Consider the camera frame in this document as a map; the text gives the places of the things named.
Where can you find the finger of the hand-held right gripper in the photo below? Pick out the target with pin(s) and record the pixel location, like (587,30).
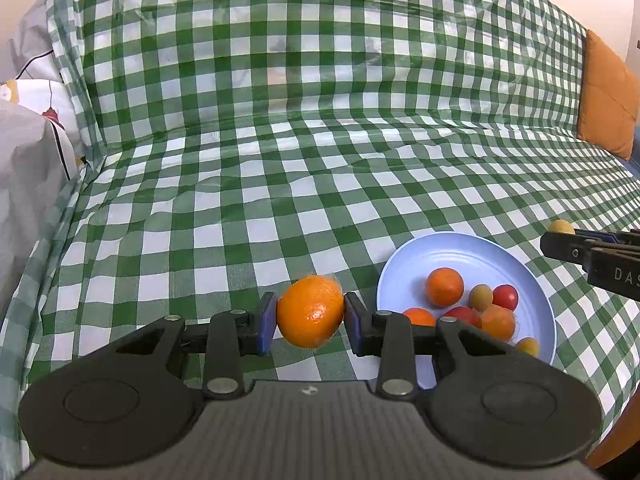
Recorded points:
(560,247)
(602,235)

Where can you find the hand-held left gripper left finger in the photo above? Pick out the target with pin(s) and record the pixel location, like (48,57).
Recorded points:
(265,326)

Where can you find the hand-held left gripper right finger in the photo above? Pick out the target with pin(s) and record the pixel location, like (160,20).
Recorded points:
(352,327)

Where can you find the small yellow round fruit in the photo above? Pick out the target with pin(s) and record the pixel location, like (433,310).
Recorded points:
(528,346)
(481,298)
(561,226)

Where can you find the large plastic-wrapped orange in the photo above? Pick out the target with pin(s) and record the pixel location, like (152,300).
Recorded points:
(310,319)

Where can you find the bare orange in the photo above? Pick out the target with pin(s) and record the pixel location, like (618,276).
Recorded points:
(419,317)
(444,287)

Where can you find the red tomato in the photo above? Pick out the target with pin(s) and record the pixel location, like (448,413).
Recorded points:
(506,297)
(462,315)

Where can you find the small plastic-wrapped orange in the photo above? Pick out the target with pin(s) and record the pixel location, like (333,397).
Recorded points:
(498,323)

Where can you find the light blue plate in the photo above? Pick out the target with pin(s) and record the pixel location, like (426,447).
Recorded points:
(450,255)

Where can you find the orange cushion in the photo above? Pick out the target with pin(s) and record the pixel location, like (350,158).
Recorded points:
(607,95)

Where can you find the green checked tablecloth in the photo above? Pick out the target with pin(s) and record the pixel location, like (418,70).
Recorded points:
(250,160)

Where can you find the grey cloth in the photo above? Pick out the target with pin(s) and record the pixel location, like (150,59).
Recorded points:
(25,185)

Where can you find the white printed cloth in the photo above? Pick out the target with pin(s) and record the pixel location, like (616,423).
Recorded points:
(37,95)

